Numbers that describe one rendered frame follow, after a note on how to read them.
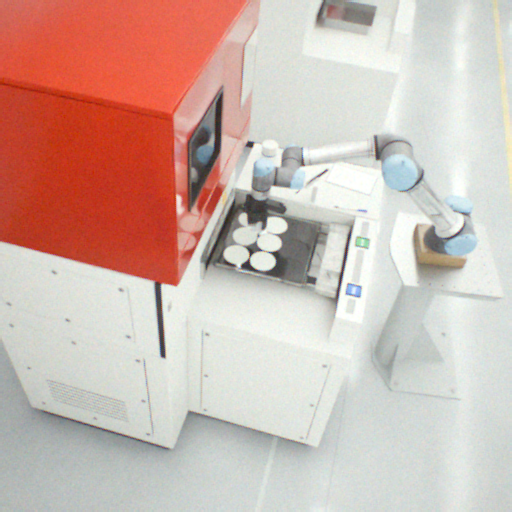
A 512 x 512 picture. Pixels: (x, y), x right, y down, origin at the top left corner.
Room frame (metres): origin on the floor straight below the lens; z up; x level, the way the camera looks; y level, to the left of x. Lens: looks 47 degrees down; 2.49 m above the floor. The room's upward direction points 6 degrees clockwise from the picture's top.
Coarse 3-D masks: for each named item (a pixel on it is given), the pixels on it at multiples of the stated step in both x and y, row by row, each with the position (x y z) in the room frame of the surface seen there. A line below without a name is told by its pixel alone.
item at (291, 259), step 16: (240, 224) 1.68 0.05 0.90; (288, 224) 1.71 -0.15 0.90; (304, 224) 1.72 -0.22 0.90; (256, 240) 1.60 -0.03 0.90; (288, 240) 1.62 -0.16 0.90; (304, 240) 1.62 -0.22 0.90; (224, 256) 1.49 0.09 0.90; (288, 256) 1.52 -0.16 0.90; (304, 256) 1.53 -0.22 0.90; (272, 272) 1.43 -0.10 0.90; (288, 272) 1.44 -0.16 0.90; (304, 272) 1.45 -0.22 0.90
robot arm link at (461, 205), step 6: (450, 198) 1.74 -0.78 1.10; (456, 198) 1.75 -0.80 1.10; (462, 198) 1.75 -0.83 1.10; (450, 204) 1.70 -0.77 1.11; (456, 204) 1.70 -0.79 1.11; (462, 204) 1.71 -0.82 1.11; (468, 204) 1.71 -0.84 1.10; (456, 210) 1.68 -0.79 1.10; (462, 210) 1.67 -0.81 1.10; (468, 210) 1.68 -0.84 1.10; (468, 216) 1.66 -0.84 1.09
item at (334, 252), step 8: (328, 240) 1.66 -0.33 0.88; (336, 240) 1.66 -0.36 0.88; (344, 240) 1.67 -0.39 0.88; (328, 248) 1.61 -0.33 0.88; (336, 248) 1.62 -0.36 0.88; (344, 248) 1.62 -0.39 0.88; (328, 256) 1.57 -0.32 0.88; (336, 256) 1.57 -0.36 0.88; (336, 264) 1.53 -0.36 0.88; (320, 272) 1.47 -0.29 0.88; (336, 280) 1.44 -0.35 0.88; (320, 288) 1.39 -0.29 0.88; (328, 296) 1.38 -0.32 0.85
